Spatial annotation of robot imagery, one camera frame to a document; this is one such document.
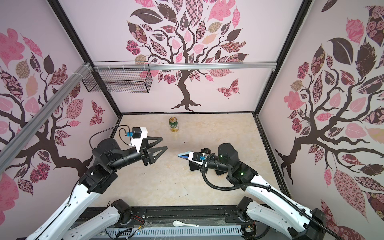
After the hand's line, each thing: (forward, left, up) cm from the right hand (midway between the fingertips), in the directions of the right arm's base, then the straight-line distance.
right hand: (188, 153), depth 64 cm
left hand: (0, +9, +6) cm, 11 cm away
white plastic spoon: (-23, +6, -28) cm, 37 cm away
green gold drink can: (+35, +13, -20) cm, 42 cm away
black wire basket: (+76, +60, -11) cm, 97 cm away
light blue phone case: (-2, +1, +2) cm, 4 cm away
